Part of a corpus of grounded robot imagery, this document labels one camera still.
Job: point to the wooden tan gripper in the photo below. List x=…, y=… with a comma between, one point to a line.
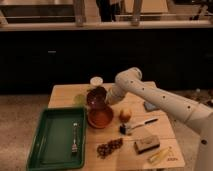
x=109, y=99

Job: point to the dark brown bowl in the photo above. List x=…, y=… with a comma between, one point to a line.
x=96, y=98

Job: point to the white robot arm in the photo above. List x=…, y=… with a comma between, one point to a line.
x=193, y=114

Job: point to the orange bowl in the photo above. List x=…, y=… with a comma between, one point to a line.
x=100, y=118

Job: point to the white cup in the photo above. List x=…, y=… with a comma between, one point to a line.
x=96, y=81

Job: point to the yellow apple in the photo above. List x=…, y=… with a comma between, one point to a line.
x=125, y=115

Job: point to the blue sponge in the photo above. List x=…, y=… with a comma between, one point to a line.
x=149, y=107

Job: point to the bunch of dark grapes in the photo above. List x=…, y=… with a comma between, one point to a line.
x=108, y=148

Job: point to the metal fork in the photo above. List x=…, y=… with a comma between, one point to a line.
x=74, y=145

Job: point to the green plastic tray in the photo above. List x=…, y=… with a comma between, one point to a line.
x=53, y=139

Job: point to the black handled dish brush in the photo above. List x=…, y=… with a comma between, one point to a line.
x=127, y=128

